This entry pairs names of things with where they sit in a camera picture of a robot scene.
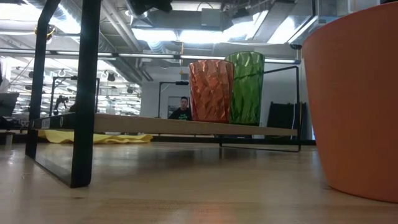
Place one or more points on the orange faceted plastic tumbler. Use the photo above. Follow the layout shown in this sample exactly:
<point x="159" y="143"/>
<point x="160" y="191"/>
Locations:
<point x="211" y="93"/>

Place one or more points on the green faceted plastic tumbler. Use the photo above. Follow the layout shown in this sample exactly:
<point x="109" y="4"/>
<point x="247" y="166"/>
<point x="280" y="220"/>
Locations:
<point x="248" y="93"/>

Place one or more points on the plain orange cup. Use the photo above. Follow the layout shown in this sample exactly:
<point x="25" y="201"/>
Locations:
<point x="357" y="109"/>

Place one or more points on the person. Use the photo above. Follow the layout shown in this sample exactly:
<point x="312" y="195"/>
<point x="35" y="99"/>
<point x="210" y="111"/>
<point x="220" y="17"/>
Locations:
<point x="182" y="113"/>

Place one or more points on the yellow cloth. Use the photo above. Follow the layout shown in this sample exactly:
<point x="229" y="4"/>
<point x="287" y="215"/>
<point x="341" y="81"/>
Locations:
<point x="93" y="137"/>

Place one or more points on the black leaning panel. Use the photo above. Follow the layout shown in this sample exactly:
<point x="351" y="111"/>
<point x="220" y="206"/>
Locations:
<point x="283" y="115"/>

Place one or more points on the wooden shelf with black frame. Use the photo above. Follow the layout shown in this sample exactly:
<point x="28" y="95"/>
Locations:
<point x="155" y="124"/>

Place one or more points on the black aluminium rig frame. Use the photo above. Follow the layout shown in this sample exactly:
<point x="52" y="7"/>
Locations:
<point x="186" y="139"/>

